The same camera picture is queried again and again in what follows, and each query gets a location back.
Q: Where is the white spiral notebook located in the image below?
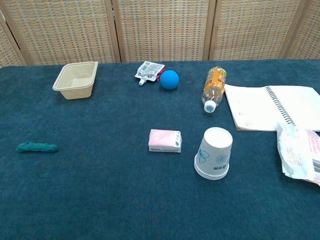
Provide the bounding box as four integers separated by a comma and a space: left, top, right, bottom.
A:
223, 83, 320, 133

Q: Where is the beige plastic tray container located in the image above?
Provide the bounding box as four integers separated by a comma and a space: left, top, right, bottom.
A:
52, 61, 99, 101

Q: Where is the wicker folding screen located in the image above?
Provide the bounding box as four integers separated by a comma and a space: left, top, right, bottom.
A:
0, 0, 320, 68

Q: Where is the blue rubber ball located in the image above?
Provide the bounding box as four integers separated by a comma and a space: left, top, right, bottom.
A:
159, 69, 180, 90

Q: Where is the dark blue table cloth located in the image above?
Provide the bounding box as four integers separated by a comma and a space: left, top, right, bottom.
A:
0, 58, 320, 240

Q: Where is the white printed plastic package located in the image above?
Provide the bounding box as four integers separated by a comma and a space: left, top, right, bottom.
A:
276, 121, 320, 186

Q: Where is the dark red small packet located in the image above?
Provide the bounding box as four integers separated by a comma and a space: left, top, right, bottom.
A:
154, 65, 167, 82

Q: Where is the teal cloth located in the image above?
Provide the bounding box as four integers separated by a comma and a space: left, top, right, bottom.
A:
16, 141, 60, 153

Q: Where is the white paper cup blue print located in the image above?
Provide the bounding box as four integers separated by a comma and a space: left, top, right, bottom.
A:
193, 126, 234, 180

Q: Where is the clear bottle orange label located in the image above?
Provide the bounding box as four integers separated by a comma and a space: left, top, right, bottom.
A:
201, 65, 228, 115

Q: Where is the white spouted sauce pouch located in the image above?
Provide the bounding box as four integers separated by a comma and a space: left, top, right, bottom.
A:
134, 61, 166, 87

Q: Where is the pink tissue pack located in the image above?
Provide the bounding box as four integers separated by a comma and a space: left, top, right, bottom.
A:
148, 128, 183, 154

